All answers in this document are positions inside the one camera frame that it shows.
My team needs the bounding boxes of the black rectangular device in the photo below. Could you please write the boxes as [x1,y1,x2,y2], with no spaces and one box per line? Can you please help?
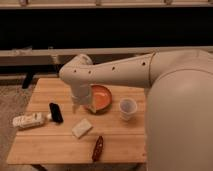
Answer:
[49,103,63,123]

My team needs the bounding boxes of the wooden table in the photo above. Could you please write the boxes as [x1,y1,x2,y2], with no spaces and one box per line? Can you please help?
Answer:
[7,78,146,164]

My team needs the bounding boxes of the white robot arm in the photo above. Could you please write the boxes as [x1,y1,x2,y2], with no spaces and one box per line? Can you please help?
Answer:
[59,49,213,171]

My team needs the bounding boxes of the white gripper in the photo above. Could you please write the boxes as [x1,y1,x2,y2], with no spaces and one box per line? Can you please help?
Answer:
[71,84,97,114]

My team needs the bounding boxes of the orange ceramic bowl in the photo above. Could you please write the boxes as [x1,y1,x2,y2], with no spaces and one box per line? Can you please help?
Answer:
[91,85,112,114]

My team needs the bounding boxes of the white plastic bottle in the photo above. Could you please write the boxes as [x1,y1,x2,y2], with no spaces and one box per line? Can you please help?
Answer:
[12,112,52,129]

